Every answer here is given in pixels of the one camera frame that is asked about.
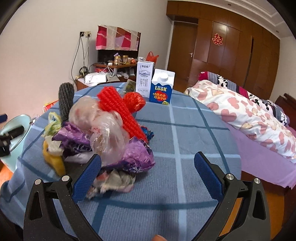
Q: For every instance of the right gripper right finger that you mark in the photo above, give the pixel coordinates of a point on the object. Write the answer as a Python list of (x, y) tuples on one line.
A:
[(252, 220)]

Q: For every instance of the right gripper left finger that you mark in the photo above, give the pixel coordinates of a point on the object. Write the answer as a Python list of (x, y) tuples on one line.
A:
[(42, 222)]

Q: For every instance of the yellow sponge piece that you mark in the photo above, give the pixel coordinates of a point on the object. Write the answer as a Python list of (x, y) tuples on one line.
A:
[(56, 162)]

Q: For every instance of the grey foam net sleeve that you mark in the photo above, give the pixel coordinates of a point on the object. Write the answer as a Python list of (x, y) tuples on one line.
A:
[(66, 96)]

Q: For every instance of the purple foil wrapper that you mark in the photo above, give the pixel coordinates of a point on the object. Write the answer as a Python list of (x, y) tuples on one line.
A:
[(137, 158)]

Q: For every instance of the red foam net sleeve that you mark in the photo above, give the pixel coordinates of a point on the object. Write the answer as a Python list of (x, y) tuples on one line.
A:
[(110, 100)]

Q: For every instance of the light blue enamel basin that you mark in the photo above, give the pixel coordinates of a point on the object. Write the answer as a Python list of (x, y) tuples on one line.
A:
[(16, 145)]

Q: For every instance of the red gift box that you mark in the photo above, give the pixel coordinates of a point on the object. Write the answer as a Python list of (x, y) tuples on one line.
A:
[(49, 105)]

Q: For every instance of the yellow green wrapper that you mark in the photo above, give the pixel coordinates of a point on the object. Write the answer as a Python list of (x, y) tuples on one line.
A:
[(54, 124)]

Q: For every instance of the purple bed sheet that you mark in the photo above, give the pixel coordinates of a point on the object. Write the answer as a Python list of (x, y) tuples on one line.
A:
[(262, 162)]

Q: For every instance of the crumpled patterned wrapper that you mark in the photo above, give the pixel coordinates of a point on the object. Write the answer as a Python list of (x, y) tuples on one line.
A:
[(118, 181)]

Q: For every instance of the floral white quilt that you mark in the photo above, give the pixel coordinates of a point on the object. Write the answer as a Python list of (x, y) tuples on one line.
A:
[(245, 116)]

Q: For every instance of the clear pink plastic bag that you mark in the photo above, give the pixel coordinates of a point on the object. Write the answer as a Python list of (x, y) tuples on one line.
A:
[(107, 138)]

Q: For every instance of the white router box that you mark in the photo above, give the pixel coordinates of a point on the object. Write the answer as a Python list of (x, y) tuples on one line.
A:
[(95, 78)]

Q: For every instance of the wooden tv cabinet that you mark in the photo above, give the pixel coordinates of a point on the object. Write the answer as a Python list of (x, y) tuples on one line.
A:
[(115, 73)]

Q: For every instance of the dark snack packet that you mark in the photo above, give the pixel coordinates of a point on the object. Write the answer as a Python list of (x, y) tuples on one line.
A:
[(130, 86)]

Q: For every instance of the red white patchwork cloth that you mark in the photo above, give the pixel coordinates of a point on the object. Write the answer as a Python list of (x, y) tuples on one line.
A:
[(116, 38)]

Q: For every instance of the white milk carton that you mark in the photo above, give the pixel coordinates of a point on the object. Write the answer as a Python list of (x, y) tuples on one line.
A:
[(144, 77)]

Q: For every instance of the blue Look milk carton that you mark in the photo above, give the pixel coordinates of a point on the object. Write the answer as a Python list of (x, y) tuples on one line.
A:
[(162, 86)]

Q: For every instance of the orange plastic bag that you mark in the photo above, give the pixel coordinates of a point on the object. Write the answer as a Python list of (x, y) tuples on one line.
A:
[(152, 58)]

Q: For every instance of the red double happiness sticker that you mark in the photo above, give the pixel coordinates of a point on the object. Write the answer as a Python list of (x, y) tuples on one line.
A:
[(217, 40)]

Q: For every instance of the wall power socket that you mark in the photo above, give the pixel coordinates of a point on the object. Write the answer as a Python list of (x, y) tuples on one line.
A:
[(86, 34)]

